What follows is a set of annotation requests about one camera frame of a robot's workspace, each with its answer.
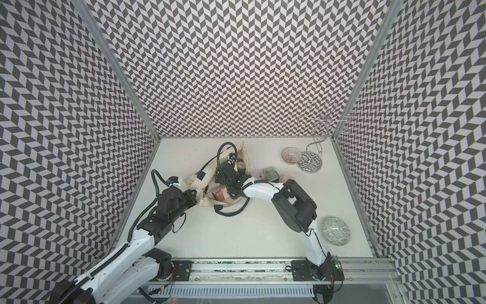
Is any pink pencil sharpener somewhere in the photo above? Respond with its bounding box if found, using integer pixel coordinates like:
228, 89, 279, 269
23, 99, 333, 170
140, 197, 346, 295
279, 174, 295, 183
211, 185, 230, 201

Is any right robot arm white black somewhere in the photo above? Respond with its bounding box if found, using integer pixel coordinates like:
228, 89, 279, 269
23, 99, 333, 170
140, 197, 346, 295
215, 142, 339, 283

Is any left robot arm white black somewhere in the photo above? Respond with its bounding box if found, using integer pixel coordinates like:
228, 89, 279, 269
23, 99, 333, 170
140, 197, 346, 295
48, 177, 197, 303

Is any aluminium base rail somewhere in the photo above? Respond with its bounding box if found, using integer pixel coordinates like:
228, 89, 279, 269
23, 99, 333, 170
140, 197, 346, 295
171, 258, 401, 287

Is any silver wire jewelry stand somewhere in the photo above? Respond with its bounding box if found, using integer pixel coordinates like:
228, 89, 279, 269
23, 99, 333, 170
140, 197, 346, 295
297, 102, 353, 174

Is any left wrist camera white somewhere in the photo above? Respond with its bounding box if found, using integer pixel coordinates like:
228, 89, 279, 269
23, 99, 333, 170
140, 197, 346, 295
167, 176, 181, 188

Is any cream canvas tote bag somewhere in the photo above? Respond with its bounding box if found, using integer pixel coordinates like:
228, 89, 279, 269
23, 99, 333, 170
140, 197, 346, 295
185, 141, 251, 217

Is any green patterned ceramic bowl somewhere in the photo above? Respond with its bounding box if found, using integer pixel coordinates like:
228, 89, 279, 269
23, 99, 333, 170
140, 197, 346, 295
321, 217, 351, 246

